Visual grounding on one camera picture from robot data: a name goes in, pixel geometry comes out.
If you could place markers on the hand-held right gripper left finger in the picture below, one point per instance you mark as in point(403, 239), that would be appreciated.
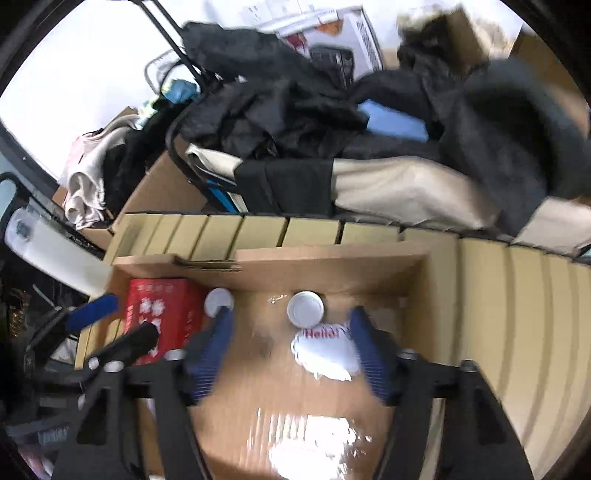
point(212, 350)

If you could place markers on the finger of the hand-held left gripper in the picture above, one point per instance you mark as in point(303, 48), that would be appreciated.
point(131, 344)
point(92, 311)

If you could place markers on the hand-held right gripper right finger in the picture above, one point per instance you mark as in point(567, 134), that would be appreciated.
point(369, 355)

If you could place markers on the red printed box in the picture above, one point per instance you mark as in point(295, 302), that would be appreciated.
point(157, 300)

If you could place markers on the small white bottle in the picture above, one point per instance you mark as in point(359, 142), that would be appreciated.
point(219, 300)

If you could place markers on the shallow cardboard tray box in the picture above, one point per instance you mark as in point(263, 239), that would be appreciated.
point(323, 267)

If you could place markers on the tall white tumbler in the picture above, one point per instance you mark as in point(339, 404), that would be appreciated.
point(51, 251)

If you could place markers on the white cloth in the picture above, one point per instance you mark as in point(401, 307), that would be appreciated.
point(87, 184)

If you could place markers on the large cardboard box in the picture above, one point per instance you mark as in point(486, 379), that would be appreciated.
point(161, 189)

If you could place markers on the black folded cloth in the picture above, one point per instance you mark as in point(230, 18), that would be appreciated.
point(286, 184)

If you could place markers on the light blue flat item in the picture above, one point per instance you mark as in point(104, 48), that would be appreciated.
point(392, 122)

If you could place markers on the teal and yellow bag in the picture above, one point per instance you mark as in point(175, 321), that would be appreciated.
point(180, 90)

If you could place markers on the black garment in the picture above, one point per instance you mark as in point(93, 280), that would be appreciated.
point(498, 129)

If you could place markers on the white printed carton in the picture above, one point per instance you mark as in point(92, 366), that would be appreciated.
point(337, 41)

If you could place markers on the small open cardboard box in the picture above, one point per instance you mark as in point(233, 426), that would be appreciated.
point(461, 34)

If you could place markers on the white metal frame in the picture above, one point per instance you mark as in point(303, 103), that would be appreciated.
point(157, 69)

